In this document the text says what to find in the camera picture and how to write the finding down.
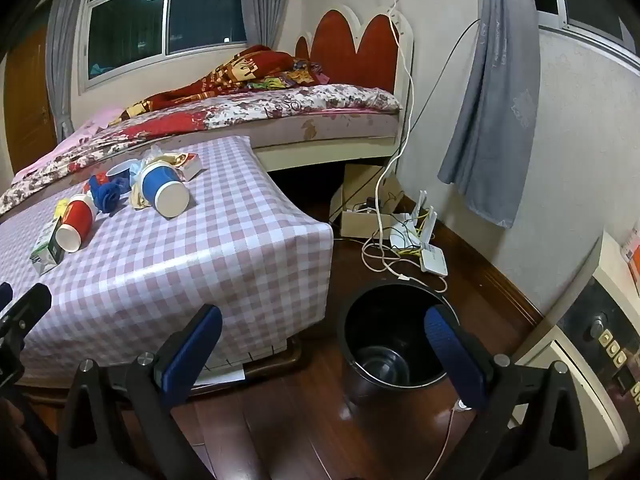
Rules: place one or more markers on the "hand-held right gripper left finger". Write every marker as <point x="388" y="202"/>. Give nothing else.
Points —
<point x="192" y="352"/>

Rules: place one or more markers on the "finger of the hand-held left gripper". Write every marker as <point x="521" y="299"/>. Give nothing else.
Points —
<point x="5" y="297"/>
<point x="32" y="307"/>

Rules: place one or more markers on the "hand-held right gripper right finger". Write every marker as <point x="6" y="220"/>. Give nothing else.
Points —
<point x="452" y="360"/>

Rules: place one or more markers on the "green white carton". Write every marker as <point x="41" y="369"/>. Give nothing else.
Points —
<point x="45" y="250"/>

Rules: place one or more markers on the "black trash bin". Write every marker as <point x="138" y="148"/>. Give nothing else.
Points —
<point x="370" y="320"/>

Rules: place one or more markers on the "yellow wrapper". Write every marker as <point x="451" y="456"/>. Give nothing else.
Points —
<point x="61" y="207"/>

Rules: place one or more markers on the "red paper cup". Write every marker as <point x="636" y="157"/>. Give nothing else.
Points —
<point x="80" y="215"/>

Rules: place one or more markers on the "red plastic bag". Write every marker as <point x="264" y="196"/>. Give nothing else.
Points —
<point x="101" y="179"/>

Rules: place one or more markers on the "white red milk carton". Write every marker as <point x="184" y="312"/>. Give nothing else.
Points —
<point x="190" y="165"/>

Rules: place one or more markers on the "white flat modem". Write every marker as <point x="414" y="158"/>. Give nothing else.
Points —
<point x="434" y="260"/>

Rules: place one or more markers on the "white cabinet with black panel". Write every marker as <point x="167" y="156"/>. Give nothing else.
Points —
<point x="575" y="375"/>

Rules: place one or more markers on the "white router with antennas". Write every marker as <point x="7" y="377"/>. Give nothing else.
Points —
<point x="400" y="232"/>

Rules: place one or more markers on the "small open cardboard box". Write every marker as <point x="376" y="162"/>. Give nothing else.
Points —
<point x="357" y="225"/>

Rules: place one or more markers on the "wooden door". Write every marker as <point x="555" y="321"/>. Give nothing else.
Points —
<point x="27" y="110"/>

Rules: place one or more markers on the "pink sheet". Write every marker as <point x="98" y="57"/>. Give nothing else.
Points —
<point x="95" y="122"/>

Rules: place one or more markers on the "orange white box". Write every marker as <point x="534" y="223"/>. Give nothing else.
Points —
<point x="634" y="255"/>

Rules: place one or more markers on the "floral quilt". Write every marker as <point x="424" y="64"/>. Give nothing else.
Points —
<point x="225" y="110"/>

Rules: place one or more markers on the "grey tied curtain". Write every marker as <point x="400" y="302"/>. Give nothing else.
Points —
<point x="490" y="110"/>

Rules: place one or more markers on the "red printed blanket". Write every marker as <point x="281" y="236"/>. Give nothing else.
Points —
<point x="240" y="70"/>

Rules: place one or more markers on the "red white headboard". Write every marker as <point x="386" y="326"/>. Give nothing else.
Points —
<point x="340" y="40"/>

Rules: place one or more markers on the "white bed frame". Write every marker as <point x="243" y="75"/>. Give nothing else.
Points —
<point x="310" y="155"/>

